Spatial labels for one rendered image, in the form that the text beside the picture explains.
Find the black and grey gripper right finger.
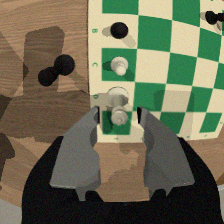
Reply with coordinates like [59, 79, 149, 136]
[137, 106, 224, 224]

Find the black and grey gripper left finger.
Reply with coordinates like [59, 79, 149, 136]
[21, 105, 101, 224]

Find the green and cream chessboard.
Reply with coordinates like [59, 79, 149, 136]
[88, 0, 224, 143]

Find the white pawn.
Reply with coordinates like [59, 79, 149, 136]
[111, 56, 128, 76]

